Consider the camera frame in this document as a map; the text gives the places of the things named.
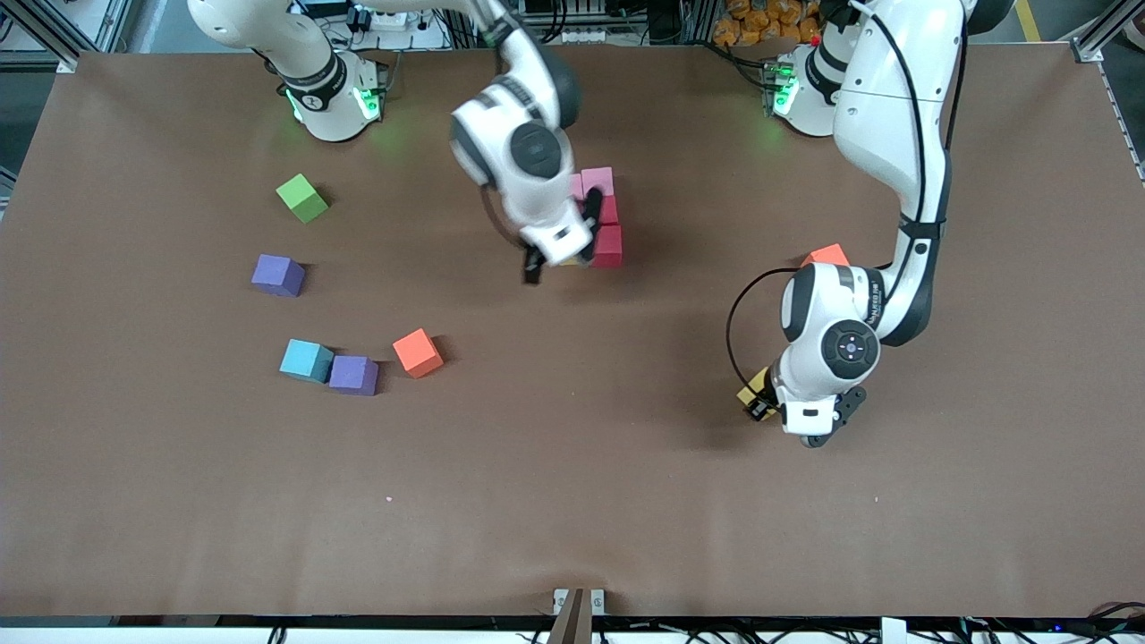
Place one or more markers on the blue foam cube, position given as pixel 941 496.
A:
pixel 306 360

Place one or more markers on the white power strip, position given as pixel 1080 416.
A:
pixel 383 16

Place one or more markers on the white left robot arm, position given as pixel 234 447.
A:
pixel 894 107

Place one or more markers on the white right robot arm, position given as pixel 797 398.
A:
pixel 537 201

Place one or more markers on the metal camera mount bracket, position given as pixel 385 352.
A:
pixel 579 613

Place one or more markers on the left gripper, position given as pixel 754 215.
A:
pixel 763 407

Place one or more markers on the green foam cube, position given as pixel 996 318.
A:
pixel 302 198

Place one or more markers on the red foam cube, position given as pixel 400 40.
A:
pixel 610 247
pixel 610 211

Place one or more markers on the orange foam cube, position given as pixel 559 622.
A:
pixel 418 352
pixel 827 255

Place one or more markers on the yellow foam cube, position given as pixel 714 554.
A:
pixel 572 260
pixel 750 392

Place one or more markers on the brown paper table cover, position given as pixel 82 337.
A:
pixel 572 465

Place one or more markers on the purple foam cube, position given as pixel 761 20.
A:
pixel 353 375
pixel 278 275

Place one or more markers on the black equipment rack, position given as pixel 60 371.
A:
pixel 599 18

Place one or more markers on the aluminium frame profile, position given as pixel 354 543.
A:
pixel 40 31
pixel 1105 31

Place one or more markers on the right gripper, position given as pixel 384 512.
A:
pixel 591 215

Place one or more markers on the bag of orange snacks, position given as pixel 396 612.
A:
pixel 769 22

